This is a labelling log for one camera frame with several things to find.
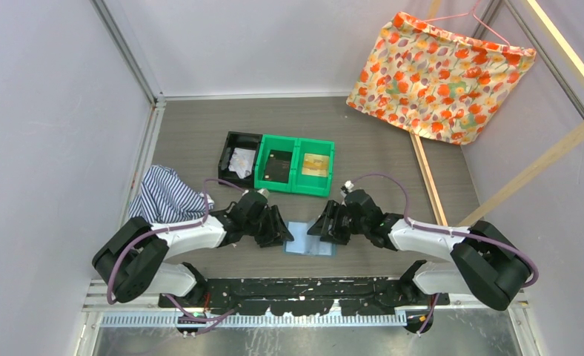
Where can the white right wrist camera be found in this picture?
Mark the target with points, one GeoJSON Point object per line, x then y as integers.
{"type": "Point", "coordinates": [347, 188]}

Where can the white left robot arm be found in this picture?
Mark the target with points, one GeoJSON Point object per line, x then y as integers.
{"type": "Point", "coordinates": [135, 261]}

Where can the gold credit card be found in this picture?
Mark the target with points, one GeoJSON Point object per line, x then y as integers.
{"type": "Point", "coordinates": [315, 165]}

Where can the black credit card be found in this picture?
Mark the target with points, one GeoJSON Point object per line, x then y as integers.
{"type": "Point", "coordinates": [277, 166]}

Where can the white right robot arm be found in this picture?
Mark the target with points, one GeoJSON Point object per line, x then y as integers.
{"type": "Point", "coordinates": [477, 260]}

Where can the green bin with gold card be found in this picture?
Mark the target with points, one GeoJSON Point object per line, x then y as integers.
{"type": "Point", "coordinates": [312, 186]}

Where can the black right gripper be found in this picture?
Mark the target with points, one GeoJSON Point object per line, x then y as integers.
{"type": "Point", "coordinates": [333, 210]}

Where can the white cards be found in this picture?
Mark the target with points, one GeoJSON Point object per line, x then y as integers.
{"type": "Point", "coordinates": [241, 162]}

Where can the blue striped cloth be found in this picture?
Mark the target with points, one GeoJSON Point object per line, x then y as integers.
{"type": "Point", "coordinates": [164, 198]}

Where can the blue card holder wallet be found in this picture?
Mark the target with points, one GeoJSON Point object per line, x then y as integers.
{"type": "Point", "coordinates": [305, 244]}

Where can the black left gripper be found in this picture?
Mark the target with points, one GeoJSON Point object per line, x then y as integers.
{"type": "Point", "coordinates": [276, 232]}

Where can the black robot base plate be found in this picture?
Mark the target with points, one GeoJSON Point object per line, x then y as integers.
{"type": "Point", "coordinates": [356, 296]}

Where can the green bin with black card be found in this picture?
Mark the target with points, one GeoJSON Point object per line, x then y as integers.
{"type": "Point", "coordinates": [274, 142]}

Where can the floral orange fabric bag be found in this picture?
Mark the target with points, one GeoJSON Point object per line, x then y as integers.
{"type": "Point", "coordinates": [434, 83]}

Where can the black plastic bin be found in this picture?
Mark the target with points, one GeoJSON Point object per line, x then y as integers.
{"type": "Point", "coordinates": [238, 140]}

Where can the wooden frame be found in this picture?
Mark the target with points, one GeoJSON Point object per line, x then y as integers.
{"type": "Point", "coordinates": [531, 160]}

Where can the pink wire hanger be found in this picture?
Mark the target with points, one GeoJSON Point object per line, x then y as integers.
{"type": "Point", "coordinates": [472, 13]}

